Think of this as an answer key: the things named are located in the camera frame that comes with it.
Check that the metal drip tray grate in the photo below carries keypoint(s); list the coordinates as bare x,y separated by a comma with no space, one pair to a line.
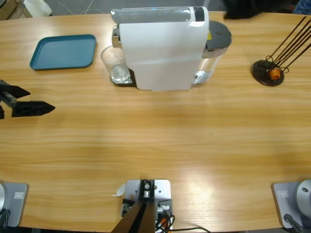
131,81

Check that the white mounting block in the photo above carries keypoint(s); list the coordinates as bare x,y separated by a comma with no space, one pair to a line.
161,191

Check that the teal plastic tray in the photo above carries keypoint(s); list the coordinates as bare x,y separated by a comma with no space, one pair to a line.
63,52

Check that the clear water tank dark lid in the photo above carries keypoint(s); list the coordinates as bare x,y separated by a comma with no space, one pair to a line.
218,34

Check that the white plastic bag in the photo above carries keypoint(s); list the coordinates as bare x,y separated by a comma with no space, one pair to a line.
36,7

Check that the white tape tab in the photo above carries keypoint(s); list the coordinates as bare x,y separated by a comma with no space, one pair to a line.
120,190

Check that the grey coffee machine lid lever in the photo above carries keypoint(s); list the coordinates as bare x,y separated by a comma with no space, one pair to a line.
150,15

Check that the bystander in blue jeans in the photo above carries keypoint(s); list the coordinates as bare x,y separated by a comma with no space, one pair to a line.
303,7

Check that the orange coffee capsule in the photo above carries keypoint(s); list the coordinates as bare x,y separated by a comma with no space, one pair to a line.
275,74

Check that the cardboard box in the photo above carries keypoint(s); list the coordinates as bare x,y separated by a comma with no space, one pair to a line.
9,9

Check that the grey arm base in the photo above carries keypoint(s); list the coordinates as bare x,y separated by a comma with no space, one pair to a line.
289,204
14,204

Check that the white capsule coffee machine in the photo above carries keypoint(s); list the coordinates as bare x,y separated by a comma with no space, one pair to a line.
158,48

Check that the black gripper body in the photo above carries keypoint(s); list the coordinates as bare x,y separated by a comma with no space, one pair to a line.
3,102

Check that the clear glass cup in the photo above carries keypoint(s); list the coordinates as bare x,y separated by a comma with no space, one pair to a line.
114,58

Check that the black capsule stand with rods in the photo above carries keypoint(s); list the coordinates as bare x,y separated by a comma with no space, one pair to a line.
261,72

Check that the dark camera post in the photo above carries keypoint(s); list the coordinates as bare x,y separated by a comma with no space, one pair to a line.
141,218

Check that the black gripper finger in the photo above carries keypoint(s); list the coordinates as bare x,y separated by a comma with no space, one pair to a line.
240,9
14,90
31,108

